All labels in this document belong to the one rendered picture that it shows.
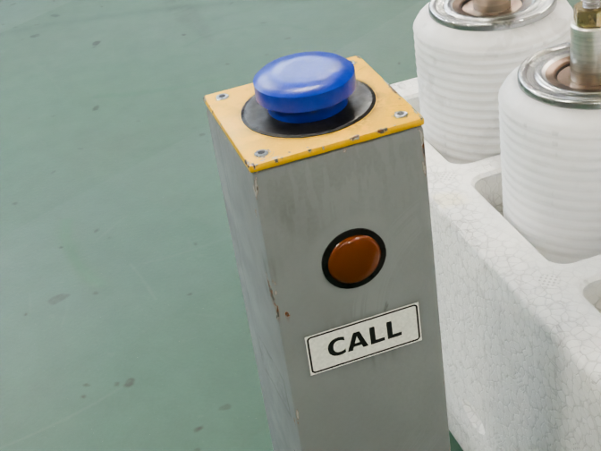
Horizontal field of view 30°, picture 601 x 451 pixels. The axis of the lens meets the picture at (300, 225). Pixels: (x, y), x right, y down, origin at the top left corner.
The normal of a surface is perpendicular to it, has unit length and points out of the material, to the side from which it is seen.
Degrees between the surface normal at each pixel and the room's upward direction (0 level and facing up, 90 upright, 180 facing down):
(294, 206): 90
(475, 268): 90
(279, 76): 0
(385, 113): 0
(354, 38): 0
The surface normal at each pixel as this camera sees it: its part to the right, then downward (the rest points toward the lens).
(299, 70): -0.13, -0.84
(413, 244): 0.32, 0.47
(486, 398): -0.94, 0.28
